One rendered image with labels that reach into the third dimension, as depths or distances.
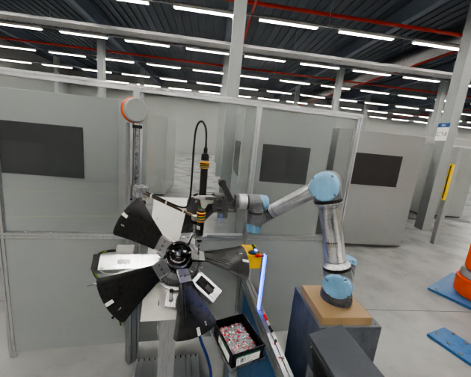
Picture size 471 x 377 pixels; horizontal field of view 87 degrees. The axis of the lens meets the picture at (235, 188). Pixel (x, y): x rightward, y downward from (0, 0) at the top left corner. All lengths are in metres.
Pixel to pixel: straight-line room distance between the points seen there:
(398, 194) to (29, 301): 5.24
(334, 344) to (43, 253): 1.95
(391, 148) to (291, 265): 3.35
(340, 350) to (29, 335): 2.28
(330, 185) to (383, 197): 4.18
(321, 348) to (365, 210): 4.37
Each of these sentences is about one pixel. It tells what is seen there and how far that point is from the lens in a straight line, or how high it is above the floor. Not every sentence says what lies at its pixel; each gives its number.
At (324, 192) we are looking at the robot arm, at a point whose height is 1.59.
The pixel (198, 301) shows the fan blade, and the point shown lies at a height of 1.01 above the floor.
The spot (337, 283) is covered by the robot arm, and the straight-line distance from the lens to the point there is 1.16.
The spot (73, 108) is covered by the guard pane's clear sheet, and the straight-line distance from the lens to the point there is 1.98.
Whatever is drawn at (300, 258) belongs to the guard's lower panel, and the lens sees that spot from 2.33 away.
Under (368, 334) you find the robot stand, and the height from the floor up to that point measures 0.96.
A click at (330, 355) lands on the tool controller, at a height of 1.23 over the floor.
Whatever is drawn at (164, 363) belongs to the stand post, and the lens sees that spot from 1.77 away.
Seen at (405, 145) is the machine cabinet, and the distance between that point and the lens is 5.27.
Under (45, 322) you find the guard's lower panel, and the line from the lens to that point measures 2.54.
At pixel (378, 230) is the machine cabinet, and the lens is 5.37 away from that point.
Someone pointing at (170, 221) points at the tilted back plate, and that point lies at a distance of 1.56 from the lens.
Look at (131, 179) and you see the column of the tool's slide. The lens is 1.74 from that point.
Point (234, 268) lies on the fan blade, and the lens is 1.25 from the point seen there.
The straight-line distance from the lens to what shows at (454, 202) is 8.46.
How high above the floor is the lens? 1.77
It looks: 11 degrees down
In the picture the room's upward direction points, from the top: 5 degrees clockwise
